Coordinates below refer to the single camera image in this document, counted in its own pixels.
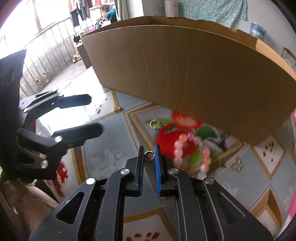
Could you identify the pink floral quilt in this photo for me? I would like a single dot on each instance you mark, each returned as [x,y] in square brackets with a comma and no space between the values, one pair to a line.
[292,207]

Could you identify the fruit pattern tablecloth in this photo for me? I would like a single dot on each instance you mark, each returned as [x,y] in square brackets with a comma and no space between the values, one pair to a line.
[225,189]

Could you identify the brown cardboard box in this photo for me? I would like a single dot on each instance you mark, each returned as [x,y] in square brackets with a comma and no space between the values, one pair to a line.
[220,76]

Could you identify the teal floral wall cloth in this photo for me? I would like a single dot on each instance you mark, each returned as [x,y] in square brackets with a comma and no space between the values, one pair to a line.
[224,12]

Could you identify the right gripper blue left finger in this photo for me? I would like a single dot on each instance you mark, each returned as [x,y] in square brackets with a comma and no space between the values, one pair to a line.
[126,182]

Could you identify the grey low cabinet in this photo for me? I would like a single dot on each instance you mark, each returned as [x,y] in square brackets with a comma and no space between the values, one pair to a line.
[83,54]

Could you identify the small wooden shelf stand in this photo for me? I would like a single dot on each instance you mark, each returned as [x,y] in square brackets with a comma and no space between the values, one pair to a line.
[288,56]

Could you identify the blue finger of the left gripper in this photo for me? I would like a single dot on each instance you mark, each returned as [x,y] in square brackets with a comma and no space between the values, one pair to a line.
[39,157]
[35,106]

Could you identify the rolled pink mat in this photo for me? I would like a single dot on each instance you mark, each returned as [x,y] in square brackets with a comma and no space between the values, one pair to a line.
[171,8]

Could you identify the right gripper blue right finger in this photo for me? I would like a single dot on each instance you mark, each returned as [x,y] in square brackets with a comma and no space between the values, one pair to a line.
[174,182]

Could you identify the small gold earring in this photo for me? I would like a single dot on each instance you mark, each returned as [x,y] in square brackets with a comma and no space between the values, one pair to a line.
[116,108]

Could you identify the hanging clothes on line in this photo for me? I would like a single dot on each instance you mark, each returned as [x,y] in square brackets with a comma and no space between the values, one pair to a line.
[81,8]

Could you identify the blue water dispenser bottle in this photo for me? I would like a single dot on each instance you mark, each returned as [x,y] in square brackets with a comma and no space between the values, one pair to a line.
[257,31]

